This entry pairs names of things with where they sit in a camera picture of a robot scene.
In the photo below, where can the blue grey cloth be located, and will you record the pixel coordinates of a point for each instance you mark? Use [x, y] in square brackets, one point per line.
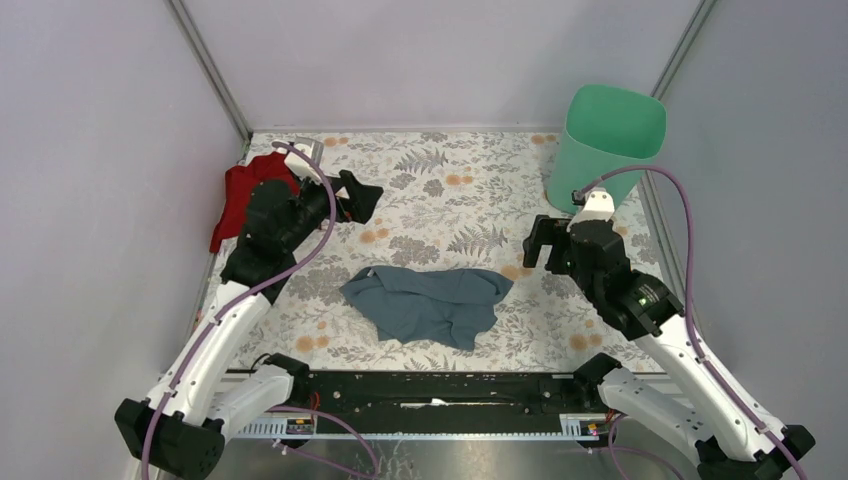
[447, 307]

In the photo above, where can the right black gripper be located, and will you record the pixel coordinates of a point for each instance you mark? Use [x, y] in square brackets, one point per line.
[550, 231]

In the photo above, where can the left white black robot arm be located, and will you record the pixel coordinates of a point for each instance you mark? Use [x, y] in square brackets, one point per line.
[181, 427]

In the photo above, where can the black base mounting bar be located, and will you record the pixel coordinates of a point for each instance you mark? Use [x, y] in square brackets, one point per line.
[334, 394]

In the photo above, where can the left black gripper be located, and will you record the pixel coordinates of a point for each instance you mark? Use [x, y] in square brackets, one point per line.
[359, 204]

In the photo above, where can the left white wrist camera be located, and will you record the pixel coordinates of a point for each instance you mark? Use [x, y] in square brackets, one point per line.
[302, 156]

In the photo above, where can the aluminium frame post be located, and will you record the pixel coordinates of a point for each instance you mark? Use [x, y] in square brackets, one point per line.
[203, 55]
[686, 41]

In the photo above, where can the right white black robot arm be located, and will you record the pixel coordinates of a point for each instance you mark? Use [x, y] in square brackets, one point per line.
[723, 440]

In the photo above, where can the green plastic trash bin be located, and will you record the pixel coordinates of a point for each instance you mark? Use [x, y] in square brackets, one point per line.
[606, 128]

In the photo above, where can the floral patterned table mat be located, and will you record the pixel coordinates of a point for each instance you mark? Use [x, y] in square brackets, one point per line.
[451, 200]

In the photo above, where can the white slotted cable duct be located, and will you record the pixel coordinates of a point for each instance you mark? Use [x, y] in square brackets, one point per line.
[491, 424]

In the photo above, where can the right aluminium frame post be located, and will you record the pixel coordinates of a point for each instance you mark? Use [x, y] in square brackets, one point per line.
[686, 41]

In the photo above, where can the red cloth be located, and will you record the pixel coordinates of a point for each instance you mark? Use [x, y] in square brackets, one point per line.
[239, 182]

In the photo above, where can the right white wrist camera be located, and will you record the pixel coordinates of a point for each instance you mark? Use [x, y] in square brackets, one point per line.
[596, 204]

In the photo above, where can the left aluminium frame post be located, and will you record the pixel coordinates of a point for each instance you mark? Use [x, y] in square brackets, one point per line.
[203, 55]

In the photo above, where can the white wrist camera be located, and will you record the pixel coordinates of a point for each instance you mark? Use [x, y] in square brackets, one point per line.
[596, 204]
[302, 156]

